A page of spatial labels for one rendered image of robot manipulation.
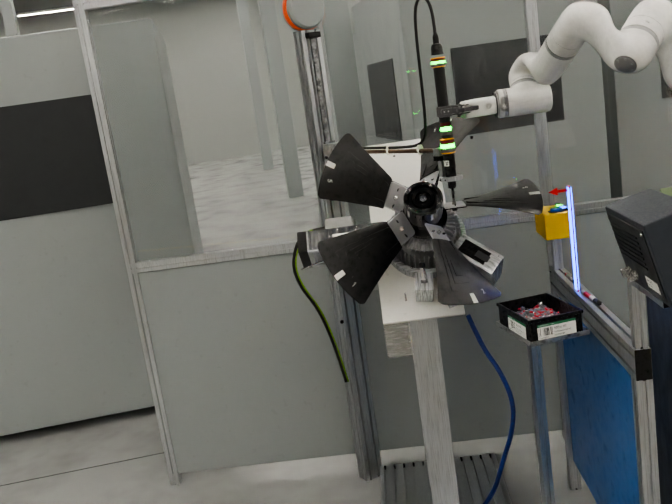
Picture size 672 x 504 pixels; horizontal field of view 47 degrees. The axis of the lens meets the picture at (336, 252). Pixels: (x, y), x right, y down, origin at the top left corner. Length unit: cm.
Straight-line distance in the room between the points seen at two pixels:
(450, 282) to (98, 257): 237
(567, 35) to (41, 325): 309
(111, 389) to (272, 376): 129
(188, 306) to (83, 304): 108
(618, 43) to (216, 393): 217
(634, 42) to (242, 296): 188
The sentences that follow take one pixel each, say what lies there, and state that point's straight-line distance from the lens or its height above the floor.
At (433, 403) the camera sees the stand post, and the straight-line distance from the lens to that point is 266.
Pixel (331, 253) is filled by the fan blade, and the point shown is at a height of 111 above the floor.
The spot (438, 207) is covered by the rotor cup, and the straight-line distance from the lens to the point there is 232.
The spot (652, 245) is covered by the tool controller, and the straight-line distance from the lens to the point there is 166.
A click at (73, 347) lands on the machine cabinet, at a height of 46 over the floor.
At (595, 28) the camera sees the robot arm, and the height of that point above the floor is 163.
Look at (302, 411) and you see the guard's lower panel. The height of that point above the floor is 27.
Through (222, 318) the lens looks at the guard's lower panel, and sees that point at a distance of 326.
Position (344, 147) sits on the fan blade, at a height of 139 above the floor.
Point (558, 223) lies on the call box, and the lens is 269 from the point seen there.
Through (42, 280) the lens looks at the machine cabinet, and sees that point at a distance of 425.
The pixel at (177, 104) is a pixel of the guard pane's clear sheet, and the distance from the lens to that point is 317.
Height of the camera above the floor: 157
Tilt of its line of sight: 12 degrees down
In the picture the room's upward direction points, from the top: 8 degrees counter-clockwise
